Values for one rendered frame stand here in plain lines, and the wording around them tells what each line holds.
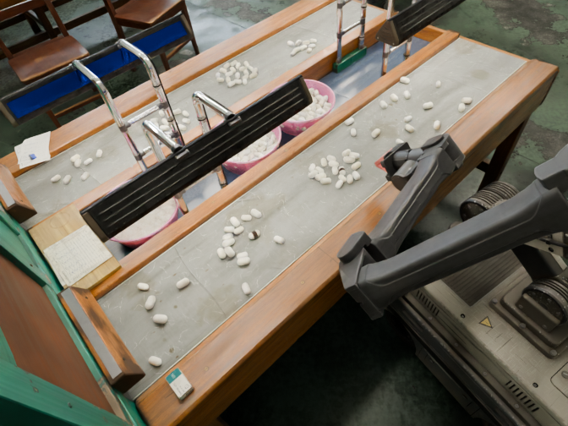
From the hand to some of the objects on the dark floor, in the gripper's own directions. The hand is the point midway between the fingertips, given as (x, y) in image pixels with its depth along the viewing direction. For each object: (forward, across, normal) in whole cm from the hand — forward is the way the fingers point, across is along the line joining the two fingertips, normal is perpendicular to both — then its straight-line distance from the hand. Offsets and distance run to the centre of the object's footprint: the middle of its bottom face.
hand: (377, 164), depth 113 cm
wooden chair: (+247, +48, +92) cm, 268 cm away
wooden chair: (+241, -32, +89) cm, 259 cm away
